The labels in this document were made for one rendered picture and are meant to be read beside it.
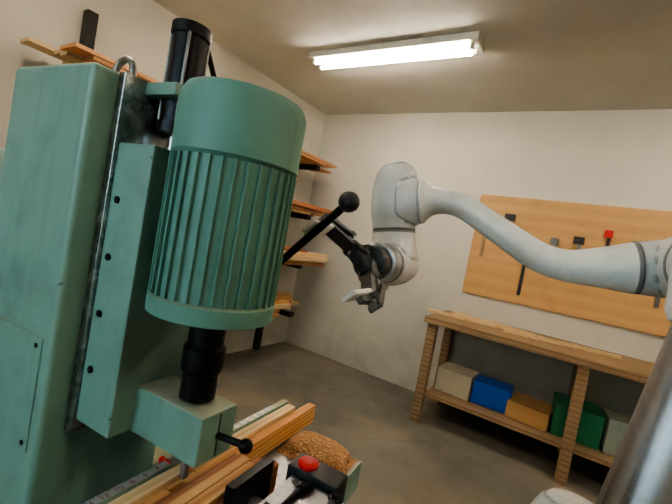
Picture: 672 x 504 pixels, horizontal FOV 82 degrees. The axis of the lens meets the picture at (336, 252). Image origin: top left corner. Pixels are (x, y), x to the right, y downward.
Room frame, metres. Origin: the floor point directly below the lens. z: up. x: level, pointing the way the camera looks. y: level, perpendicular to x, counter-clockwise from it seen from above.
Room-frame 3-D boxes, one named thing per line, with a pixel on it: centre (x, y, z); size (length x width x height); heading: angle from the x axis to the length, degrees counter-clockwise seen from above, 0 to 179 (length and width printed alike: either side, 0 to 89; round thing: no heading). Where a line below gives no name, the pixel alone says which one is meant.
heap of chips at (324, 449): (0.75, -0.04, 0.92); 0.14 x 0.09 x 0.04; 63
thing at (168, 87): (0.61, 0.29, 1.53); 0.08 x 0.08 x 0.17; 63
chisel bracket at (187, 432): (0.56, 0.18, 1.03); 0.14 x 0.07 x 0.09; 63
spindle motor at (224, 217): (0.55, 0.16, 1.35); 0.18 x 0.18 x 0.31
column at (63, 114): (0.68, 0.42, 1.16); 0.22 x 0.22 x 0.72; 63
